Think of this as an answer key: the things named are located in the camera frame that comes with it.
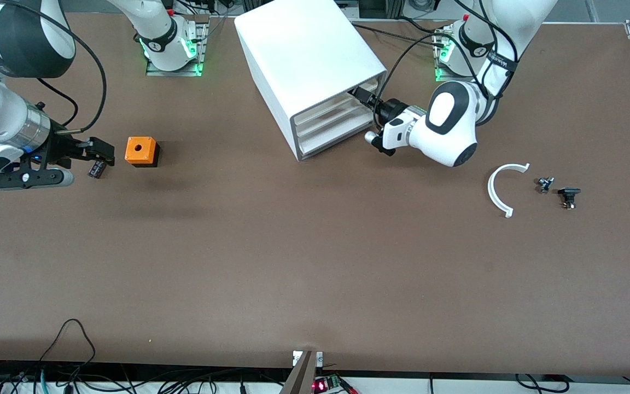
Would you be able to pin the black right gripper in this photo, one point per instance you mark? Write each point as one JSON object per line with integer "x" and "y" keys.
{"x": 62, "y": 149}

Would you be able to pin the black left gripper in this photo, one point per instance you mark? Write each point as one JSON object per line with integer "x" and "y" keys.
{"x": 389, "y": 109}

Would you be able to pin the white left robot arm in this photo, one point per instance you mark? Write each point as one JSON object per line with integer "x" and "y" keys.
{"x": 451, "y": 126}

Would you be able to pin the small black terminal block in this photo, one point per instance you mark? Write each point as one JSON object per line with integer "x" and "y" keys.
{"x": 96, "y": 171}

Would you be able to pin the orange box with hole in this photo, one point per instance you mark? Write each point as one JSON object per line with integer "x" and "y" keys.
{"x": 140, "y": 149}

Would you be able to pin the white curved plastic arc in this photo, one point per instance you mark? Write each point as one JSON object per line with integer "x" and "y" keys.
{"x": 491, "y": 191}

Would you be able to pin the small metal contact part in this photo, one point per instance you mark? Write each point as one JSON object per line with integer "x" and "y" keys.
{"x": 544, "y": 184}

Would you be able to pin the black knob part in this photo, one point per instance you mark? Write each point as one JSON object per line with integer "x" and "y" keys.
{"x": 569, "y": 192}

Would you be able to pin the circuit board with red light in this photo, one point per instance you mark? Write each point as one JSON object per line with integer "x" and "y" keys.
{"x": 321, "y": 386}

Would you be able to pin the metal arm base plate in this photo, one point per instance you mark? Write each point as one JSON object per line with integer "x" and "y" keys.
{"x": 438, "y": 68}
{"x": 178, "y": 73}

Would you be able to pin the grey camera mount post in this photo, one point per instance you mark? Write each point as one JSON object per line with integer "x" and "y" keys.
{"x": 304, "y": 372}

